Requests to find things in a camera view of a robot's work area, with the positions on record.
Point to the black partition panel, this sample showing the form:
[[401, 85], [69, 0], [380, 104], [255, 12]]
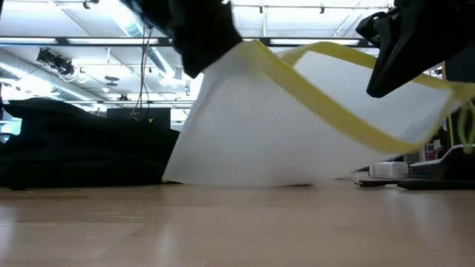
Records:
[[464, 68]]

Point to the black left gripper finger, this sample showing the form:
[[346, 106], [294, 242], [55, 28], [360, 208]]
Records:
[[204, 33]]

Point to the silver desk calculator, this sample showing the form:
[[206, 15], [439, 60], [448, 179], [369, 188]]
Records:
[[456, 167]]

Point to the black monitor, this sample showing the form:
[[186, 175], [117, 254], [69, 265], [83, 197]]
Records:
[[122, 116]]

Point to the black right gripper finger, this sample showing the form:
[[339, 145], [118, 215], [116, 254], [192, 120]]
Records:
[[408, 55], [375, 27]]

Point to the black backpack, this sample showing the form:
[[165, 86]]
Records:
[[74, 148]]

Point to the white mesh pouch yellow trim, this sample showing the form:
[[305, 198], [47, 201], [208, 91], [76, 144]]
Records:
[[259, 141]]

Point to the black ceiling spotlight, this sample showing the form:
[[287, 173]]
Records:
[[55, 61]]

